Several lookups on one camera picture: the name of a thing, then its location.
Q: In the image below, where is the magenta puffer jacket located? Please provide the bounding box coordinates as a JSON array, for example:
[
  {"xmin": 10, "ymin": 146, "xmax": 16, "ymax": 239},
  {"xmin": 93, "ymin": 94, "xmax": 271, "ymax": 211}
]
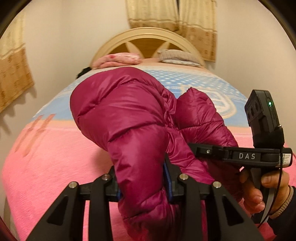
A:
[{"xmin": 70, "ymin": 67, "xmax": 242, "ymax": 240}]

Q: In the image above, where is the person's right hand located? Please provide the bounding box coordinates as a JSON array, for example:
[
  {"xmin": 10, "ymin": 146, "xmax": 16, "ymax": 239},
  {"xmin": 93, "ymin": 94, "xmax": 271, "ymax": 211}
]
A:
[{"xmin": 240, "ymin": 168, "xmax": 290, "ymax": 214}]

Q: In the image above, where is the dark sleeve with cuff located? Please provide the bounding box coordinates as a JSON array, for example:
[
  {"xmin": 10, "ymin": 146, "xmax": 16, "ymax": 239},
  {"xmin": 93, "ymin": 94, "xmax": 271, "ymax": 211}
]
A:
[{"xmin": 267, "ymin": 185, "xmax": 295, "ymax": 240}]

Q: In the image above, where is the blue pink printed bedspread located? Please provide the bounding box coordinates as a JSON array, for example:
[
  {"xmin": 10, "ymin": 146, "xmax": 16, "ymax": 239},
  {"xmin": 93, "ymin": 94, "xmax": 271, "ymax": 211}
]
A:
[{"xmin": 2, "ymin": 65, "xmax": 253, "ymax": 240}]

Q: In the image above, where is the striped grey pillow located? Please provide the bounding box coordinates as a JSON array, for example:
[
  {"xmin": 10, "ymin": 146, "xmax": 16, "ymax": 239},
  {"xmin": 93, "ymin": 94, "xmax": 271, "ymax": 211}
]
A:
[{"xmin": 158, "ymin": 49, "xmax": 204, "ymax": 67}]

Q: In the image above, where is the beige curtain behind headboard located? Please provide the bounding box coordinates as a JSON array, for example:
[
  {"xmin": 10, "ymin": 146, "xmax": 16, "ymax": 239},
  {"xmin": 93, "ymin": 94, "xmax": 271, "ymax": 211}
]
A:
[{"xmin": 125, "ymin": 0, "xmax": 217, "ymax": 62}]

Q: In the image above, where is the beige curtain side window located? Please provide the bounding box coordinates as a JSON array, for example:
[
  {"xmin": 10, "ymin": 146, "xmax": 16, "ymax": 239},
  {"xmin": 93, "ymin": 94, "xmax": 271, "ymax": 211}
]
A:
[{"xmin": 0, "ymin": 12, "xmax": 35, "ymax": 111}]

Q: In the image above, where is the black object beside bed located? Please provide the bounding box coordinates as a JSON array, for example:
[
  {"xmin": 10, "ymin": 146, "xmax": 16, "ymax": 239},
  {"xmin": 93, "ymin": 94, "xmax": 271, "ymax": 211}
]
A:
[{"xmin": 76, "ymin": 67, "xmax": 92, "ymax": 79}]

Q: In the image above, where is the cream wooden headboard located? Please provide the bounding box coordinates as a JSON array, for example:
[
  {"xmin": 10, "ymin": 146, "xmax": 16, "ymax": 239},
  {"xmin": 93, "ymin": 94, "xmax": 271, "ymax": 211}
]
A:
[{"xmin": 90, "ymin": 27, "xmax": 206, "ymax": 67}]

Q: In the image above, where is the pink floral folded blanket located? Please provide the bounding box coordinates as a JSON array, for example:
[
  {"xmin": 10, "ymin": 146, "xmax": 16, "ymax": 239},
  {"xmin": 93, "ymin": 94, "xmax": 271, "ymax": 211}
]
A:
[{"xmin": 90, "ymin": 52, "xmax": 142, "ymax": 69}]

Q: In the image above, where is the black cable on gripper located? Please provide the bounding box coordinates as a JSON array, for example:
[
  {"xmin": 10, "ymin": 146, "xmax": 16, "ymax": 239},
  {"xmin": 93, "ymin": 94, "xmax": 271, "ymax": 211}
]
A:
[{"xmin": 257, "ymin": 124, "xmax": 286, "ymax": 229}]

